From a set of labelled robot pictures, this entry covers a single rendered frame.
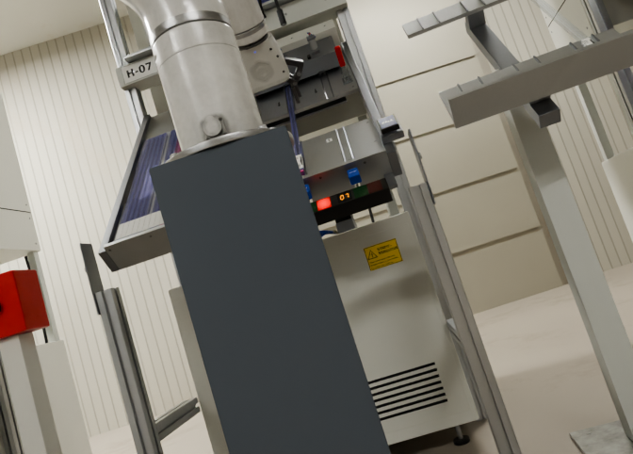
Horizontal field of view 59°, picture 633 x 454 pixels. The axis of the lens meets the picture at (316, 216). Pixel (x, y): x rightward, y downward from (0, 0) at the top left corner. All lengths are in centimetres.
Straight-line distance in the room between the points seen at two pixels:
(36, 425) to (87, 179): 309
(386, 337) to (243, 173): 89
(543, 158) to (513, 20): 350
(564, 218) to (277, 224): 75
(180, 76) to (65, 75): 407
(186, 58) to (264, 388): 44
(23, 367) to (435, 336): 105
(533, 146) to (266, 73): 59
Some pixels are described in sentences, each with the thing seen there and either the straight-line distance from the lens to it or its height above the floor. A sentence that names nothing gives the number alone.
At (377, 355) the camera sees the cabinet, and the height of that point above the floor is 29.
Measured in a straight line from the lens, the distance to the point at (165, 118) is 187.
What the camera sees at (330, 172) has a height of 72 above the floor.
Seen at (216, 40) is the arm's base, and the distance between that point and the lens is 80.
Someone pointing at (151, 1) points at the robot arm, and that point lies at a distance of 85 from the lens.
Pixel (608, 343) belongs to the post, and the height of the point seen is 21.
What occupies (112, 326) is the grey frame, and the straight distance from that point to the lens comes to 136.
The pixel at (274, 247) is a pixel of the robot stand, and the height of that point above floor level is 56.
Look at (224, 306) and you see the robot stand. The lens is 68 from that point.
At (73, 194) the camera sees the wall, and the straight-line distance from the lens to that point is 457.
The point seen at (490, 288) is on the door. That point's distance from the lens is 416.
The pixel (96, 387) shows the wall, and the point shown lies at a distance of 447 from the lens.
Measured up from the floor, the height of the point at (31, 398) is 45.
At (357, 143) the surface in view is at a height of 78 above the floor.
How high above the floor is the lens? 49
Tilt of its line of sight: 7 degrees up
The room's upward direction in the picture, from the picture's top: 18 degrees counter-clockwise
